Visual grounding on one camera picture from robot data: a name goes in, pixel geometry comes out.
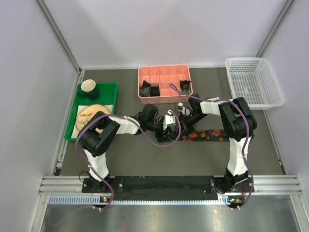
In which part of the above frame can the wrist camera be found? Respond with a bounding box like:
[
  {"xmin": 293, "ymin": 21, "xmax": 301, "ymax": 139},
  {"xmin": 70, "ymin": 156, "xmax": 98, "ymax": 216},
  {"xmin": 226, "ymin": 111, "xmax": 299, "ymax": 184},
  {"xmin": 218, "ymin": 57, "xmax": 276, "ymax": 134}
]
[
  {"xmin": 163, "ymin": 110, "xmax": 176, "ymax": 130},
  {"xmin": 177, "ymin": 102, "xmax": 191, "ymax": 116}
]

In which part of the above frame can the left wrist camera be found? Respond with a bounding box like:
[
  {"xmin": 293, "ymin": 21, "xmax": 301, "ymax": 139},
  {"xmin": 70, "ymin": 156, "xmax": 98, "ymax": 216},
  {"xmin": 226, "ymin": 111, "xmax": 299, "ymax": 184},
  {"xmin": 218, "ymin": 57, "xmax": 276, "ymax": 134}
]
[{"xmin": 163, "ymin": 110, "xmax": 176, "ymax": 130}]

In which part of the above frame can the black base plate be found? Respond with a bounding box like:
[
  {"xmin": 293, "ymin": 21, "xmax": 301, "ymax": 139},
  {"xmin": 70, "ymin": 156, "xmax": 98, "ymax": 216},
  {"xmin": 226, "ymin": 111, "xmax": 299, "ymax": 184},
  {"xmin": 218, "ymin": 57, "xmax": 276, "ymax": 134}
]
[{"xmin": 82, "ymin": 176, "xmax": 254, "ymax": 201}]

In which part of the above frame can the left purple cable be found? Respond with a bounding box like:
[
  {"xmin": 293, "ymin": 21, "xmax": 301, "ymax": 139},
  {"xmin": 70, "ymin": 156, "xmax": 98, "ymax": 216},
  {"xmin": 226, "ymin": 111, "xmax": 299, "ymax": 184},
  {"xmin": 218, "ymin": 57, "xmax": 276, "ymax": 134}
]
[{"xmin": 74, "ymin": 113, "xmax": 182, "ymax": 211}]

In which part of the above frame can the green plastic tray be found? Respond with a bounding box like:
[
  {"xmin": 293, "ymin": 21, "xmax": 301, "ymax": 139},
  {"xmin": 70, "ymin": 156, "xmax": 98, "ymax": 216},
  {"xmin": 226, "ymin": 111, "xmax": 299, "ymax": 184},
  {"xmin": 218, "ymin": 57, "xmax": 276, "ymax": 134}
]
[{"xmin": 64, "ymin": 82, "xmax": 118, "ymax": 142}]

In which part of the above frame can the grey slotted cable duct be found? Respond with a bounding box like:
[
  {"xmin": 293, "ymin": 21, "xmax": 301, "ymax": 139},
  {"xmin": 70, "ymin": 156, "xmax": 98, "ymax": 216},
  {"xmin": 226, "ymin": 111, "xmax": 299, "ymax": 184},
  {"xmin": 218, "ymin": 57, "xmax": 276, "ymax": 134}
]
[{"xmin": 49, "ymin": 195, "xmax": 231, "ymax": 205}]

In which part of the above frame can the black orange floral tie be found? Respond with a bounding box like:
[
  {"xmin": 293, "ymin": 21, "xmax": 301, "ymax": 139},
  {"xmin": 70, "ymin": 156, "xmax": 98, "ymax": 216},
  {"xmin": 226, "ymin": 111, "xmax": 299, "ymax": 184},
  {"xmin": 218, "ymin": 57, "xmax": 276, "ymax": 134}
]
[{"xmin": 175, "ymin": 130, "xmax": 229, "ymax": 142}]

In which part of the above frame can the pink divided organizer box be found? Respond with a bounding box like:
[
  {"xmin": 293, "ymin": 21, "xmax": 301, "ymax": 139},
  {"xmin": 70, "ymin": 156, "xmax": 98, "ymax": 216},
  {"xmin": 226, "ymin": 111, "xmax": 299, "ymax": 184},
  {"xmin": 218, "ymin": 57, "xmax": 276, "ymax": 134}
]
[{"xmin": 138, "ymin": 64, "xmax": 191, "ymax": 104}]

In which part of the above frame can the white perforated plastic basket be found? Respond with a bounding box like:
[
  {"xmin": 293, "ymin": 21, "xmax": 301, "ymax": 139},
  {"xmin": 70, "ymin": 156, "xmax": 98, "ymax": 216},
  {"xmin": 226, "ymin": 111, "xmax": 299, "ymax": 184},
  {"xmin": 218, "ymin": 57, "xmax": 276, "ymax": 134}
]
[{"xmin": 225, "ymin": 57, "xmax": 284, "ymax": 110}]

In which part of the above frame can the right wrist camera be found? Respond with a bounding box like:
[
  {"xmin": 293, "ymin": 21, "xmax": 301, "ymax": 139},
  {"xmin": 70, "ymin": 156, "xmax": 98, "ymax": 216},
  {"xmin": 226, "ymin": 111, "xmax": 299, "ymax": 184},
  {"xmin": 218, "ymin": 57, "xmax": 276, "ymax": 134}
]
[{"xmin": 177, "ymin": 102, "xmax": 191, "ymax": 116}]

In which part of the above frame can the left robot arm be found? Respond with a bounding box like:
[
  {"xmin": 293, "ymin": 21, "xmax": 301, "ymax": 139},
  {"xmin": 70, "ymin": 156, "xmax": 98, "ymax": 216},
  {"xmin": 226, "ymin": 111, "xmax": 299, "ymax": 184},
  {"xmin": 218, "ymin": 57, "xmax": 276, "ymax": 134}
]
[{"xmin": 75, "ymin": 104, "xmax": 181, "ymax": 193}]

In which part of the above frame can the aluminium frame rail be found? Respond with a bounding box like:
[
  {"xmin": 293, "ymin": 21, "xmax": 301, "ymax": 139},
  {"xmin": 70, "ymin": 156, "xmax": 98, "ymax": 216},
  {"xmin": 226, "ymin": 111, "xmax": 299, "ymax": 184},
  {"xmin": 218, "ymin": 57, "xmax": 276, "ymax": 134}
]
[{"xmin": 36, "ymin": 0, "xmax": 84, "ymax": 73}]

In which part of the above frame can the rolled dark floral tie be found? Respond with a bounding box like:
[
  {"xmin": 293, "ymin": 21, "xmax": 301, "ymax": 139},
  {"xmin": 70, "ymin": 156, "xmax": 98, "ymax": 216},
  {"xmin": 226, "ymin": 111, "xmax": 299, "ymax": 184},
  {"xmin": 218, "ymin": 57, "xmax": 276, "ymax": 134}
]
[{"xmin": 139, "ymin": 80, "xmax": 152, "ymax": 97}]

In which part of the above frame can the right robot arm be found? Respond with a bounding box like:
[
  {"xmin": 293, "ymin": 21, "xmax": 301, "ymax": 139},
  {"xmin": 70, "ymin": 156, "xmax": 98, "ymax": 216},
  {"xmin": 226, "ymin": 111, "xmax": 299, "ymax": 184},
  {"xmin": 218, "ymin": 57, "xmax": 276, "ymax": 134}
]
[{"xmin": 178, "ymin": 94, "xmax": 257, "ymax": 194}]

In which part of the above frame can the rolled navy yellow floral tie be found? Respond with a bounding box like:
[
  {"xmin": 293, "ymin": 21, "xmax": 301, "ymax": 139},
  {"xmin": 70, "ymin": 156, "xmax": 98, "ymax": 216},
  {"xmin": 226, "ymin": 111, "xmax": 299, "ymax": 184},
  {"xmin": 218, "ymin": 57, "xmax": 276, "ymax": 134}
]
[{"xmin": 179, "ymin": 80, "xmax": 192, "ymax": 95}]

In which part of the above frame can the round painted wooden plate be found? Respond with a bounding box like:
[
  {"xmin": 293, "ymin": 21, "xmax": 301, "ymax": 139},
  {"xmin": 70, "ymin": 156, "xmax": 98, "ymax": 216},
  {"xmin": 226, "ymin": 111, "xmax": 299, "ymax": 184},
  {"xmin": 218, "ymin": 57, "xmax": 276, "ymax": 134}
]
[{"xmin": 75, "ymin": 104, "xmax": 112, "ymax": 133}]

